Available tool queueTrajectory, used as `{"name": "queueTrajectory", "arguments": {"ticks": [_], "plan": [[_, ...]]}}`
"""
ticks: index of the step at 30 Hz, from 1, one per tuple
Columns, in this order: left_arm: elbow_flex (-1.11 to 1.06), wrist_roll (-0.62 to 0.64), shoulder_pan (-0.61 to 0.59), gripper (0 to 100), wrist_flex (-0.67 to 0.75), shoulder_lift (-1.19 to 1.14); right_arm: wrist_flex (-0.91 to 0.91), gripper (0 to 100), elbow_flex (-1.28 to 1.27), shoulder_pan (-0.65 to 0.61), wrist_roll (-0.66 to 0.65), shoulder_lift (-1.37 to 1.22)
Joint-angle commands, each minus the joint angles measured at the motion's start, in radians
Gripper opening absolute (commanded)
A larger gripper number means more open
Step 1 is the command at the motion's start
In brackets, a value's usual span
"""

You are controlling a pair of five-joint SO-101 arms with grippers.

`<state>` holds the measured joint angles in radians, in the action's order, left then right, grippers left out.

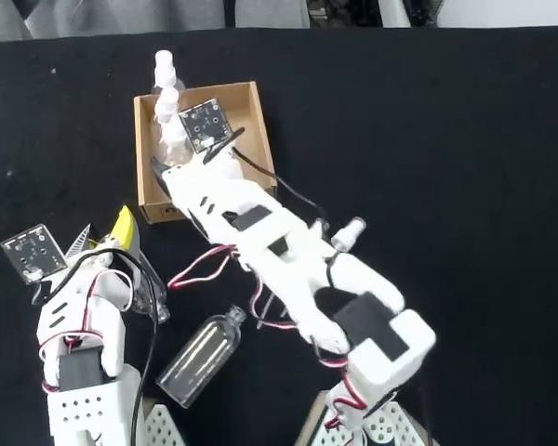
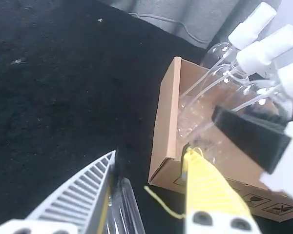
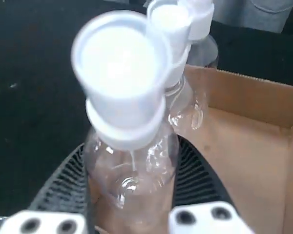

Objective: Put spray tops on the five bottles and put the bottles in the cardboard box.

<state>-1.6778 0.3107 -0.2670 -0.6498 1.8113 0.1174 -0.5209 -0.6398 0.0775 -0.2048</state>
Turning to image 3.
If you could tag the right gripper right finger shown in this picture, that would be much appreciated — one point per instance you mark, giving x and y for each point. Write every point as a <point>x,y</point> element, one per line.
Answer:
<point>197,180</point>

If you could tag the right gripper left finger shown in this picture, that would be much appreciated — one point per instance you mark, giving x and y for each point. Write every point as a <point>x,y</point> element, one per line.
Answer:
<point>63,180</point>

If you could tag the clear spray bottle white top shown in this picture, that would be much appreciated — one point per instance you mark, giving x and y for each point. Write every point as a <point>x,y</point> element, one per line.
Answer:
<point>122,80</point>
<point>178,61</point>
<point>200,24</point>

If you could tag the brown cardboard box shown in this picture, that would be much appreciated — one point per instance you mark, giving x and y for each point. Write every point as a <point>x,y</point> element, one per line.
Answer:
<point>254,136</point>

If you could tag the person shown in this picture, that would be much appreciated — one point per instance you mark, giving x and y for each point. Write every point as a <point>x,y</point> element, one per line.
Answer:
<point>256,14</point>

